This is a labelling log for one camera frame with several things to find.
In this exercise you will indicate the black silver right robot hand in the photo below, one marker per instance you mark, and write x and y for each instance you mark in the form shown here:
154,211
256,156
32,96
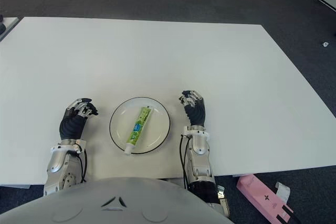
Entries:
195,111

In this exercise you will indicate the white side table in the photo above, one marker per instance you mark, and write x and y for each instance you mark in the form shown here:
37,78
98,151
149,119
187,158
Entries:
9,23

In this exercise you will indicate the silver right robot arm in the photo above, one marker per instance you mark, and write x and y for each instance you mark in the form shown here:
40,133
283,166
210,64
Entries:
200,161

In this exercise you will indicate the white plate with black rim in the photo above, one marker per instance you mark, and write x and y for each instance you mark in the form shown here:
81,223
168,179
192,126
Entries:
140,125

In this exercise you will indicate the grey robot torso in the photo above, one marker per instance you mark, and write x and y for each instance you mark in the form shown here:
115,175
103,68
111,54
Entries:
105,203

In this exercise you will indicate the silver metal bracket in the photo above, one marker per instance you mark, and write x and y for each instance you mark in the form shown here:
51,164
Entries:
223,200

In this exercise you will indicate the pink cardboard box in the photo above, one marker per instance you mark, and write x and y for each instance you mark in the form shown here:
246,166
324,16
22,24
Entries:
265,197

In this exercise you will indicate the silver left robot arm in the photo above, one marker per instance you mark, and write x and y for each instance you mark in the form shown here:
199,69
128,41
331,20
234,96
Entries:
63,166

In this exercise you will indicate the green white toothpaste tube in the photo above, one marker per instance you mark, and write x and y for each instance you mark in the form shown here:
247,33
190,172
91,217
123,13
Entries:
137,129

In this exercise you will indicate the small white floor clip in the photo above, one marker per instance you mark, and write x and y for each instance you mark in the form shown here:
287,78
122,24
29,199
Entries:
325,44

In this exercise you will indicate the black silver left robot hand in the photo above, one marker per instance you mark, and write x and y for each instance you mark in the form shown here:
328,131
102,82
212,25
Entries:
72,127

